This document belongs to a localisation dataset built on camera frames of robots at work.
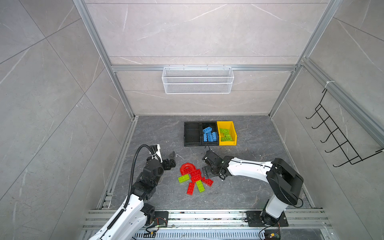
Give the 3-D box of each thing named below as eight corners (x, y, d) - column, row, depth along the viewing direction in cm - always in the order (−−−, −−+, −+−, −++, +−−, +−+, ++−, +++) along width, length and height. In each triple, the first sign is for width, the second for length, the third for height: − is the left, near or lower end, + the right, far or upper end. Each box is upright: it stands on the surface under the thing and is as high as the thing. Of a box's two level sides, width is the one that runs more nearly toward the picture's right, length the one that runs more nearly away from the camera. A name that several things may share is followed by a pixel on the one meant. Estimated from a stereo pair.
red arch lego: (183, 177, 89) (182, 176, 88) (177, 168, 93) (177, 167, 91) (195, 169, 93) (195, 168, 91) (190, 161, 96) (190, 159, 95)
